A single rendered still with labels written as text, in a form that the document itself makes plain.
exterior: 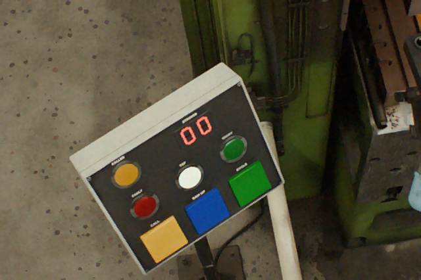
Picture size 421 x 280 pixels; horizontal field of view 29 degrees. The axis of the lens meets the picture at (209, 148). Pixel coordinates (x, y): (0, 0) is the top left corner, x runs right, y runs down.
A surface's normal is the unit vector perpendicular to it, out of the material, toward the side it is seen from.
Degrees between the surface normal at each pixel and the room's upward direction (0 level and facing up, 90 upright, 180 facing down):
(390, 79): 0
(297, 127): 90
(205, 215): 60
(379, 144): 90
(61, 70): 0
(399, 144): 90
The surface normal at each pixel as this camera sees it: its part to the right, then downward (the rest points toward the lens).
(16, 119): -0.08, -0.40
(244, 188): 0.43, 0.45
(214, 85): -0.35, -0.72
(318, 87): 0.14, 0.90
